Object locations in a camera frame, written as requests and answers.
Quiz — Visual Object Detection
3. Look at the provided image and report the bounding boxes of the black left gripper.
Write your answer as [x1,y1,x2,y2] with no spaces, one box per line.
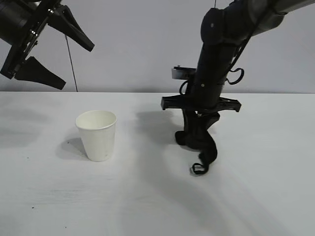
[0,6,95,90]

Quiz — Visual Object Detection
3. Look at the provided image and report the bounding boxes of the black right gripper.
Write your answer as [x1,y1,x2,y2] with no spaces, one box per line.
[161,76,242,136]

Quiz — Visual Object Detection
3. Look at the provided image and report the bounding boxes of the black cloth rag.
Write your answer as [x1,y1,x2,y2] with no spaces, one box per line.
[175,118,219,176]

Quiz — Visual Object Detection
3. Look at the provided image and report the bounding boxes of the white paper cup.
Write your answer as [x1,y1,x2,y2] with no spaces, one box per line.
[75,110,117,162]

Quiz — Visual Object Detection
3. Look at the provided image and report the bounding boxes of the short black right camera cable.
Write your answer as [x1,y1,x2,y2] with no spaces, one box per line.
[179,81,191,95]

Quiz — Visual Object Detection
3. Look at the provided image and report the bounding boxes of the black looped right arm cable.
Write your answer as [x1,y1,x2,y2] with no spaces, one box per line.
[226,0,284,86]

